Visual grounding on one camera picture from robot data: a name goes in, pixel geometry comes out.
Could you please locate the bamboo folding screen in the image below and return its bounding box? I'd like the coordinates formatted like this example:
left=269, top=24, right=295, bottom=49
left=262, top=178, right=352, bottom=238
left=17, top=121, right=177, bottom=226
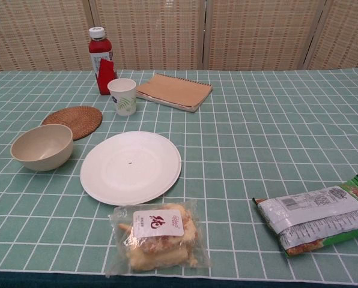
left=0, top=0, right=358, bottom=79

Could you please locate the white paper cup leaf print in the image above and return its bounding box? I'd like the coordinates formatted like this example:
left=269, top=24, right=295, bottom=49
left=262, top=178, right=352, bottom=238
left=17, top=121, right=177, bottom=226
left=107, top=78, right=137, bottom=117

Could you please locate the green and white snack packet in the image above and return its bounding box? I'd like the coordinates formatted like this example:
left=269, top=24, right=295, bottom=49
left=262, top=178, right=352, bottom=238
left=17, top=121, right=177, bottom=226
left=252, top=175, right=358, bottom=259

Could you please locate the white round plate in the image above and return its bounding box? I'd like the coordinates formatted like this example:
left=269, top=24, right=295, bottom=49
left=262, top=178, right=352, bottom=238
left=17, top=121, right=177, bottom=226
left=79, top=131, right=183, bottom=206

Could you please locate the brown spiral notebook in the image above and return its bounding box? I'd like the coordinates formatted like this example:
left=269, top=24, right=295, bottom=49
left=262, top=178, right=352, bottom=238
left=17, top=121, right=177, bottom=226
left=135, top=73, right=213, bottom=113

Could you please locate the clear bag of bread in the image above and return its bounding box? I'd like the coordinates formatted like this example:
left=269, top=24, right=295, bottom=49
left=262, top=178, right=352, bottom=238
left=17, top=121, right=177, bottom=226
left=105, top=200, right=213, bottom=278

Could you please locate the beige bowl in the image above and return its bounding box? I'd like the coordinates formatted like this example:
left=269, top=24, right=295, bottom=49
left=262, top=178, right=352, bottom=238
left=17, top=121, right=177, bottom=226
left=10, top=124, right=74, bottom=172

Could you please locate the green checked tablecloth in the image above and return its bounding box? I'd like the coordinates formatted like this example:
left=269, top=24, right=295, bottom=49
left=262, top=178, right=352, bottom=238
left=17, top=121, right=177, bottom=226
left=0, top=68, right=358, bottom=288

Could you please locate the round woven rattan coaster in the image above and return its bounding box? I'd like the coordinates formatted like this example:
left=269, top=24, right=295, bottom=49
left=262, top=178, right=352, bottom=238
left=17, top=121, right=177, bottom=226
left=40, top=105, right=103, bottom=141

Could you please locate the red juice bottle white cap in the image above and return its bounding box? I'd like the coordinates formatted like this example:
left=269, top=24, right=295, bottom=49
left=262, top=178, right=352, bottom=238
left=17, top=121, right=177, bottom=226
left=88, top=26, right=119, bottom=96

